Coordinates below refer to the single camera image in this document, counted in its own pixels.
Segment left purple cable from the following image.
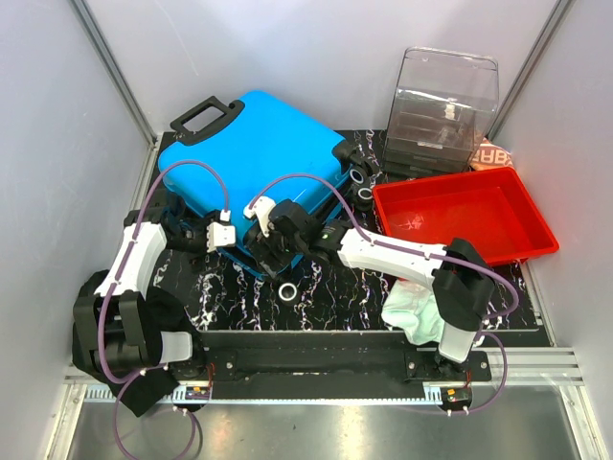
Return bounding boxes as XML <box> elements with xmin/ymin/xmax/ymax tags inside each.
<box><xmin>95</xmin><ymin>160</ymin><xmax>232</xmax><ymax>460</ymax></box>

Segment black marble pattern mat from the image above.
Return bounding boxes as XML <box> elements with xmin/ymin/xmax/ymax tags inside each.
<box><xmin>150</xmin><ymin>129</ymin><xmax>553</xmax><ymax>347</ymax></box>

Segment red plastic tray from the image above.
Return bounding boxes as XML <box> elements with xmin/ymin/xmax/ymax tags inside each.
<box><xmin>374</xmin><ymin>167</ymin><xmax>559</xmax><ymax>266</ymax></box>

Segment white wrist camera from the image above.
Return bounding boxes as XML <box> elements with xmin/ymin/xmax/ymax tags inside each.
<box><xmin>206</xmin><ymin>221</ymin><xmax>237</xmax><ymax>252</ymax></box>
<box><xmin>243</xmin><ymin>195</ymin><xmax>277</xmax><ymax>238</ymax></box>

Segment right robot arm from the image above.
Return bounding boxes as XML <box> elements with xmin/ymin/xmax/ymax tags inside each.
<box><xmin>243</xmin><ymin>196</ymin><xmax>494</xmax><ymax>380</ymax></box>

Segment blue hard-shell suitcase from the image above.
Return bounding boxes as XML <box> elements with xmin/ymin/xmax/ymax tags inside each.
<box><xmin>158</xmin><ymin>91</ymin><xmax>374</xmax><ymax>284</ymax></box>

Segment white mint cloth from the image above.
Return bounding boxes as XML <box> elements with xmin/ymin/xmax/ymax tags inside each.
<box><xmin>381</xmin><ymin>280</ymin><xmax>444</xmax><ymax>345</ymax></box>

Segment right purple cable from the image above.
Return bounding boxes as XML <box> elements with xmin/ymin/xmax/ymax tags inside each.
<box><xmin>251</xmin><ymin>172</ymin><xmax>521</xmax><ymax>416</ymax></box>

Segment orange white printed bag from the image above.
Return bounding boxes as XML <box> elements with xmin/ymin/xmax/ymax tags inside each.
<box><xmin>468</xmin><ymin>138</ymin><xmax>514</xmax><ymax>172</ymax></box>

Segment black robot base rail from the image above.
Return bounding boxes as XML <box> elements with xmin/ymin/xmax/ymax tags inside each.
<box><xmin>201</xmin><ymin>331</ymin><xmax>492</xmax><ymax>404</ymax></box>

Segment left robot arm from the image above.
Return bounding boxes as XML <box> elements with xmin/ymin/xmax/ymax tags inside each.
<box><xmin>73</xmin><ymin>195</ymin><xmax>207</xmax><ymax>382</ymax></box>

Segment black cloth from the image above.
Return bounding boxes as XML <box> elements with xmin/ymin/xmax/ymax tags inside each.
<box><xmin>72</xmin><ymin>270</ymin><xmax>198</xmax><ymax>417</ymax></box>

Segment clear plastic drawer organizer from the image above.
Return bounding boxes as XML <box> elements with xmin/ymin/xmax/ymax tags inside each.
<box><xmin>382</xmin><ymin>47</ymin><xmax>499</xmax><ymax>178</ymax></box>

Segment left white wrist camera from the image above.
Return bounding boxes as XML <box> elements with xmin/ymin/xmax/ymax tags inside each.
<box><xmin>206</xmin><ymin>221</ymin><xmax>237</xmax><ymax>252</ymax></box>

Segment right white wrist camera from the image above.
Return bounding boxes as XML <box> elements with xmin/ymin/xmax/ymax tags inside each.
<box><xmin>243</xmin><ymin>195</ymin><xmax>277</xmax><ymax>238</ymax></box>

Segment purple cable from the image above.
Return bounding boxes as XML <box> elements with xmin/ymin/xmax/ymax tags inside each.
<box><xmin>251</xmin><ymin>172</ymin><xmax>521</xmax><ymax>416</ymax></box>
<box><xmin>95</xmin><ymin>160</ymin><xmax>232</xmax><ymax>460</ymax></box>

